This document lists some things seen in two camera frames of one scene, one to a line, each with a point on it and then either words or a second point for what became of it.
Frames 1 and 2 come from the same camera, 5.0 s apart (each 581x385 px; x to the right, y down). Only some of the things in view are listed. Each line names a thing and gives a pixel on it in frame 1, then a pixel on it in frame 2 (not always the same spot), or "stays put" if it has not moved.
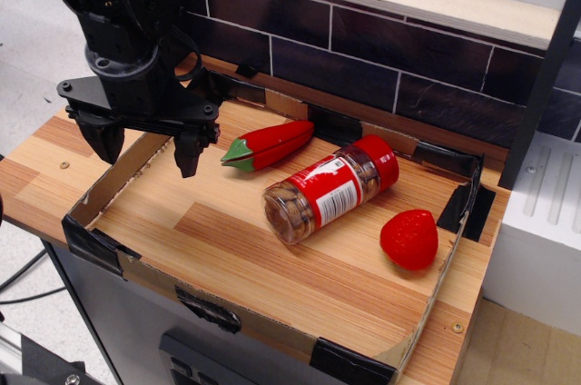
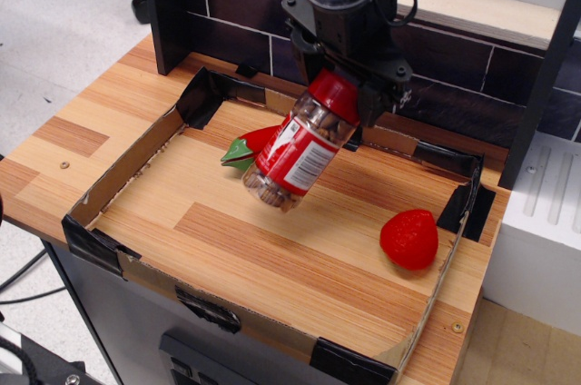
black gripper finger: [106, 139] to [316, 61]
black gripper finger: [188, 148] to [373, 101]
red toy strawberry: [410, 239] stays put
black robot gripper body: [141, 83] to [355, 19]
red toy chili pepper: [260, 148] stays put
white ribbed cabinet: [536, 266] stays put
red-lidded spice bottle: [295, 207] to [297, 148]
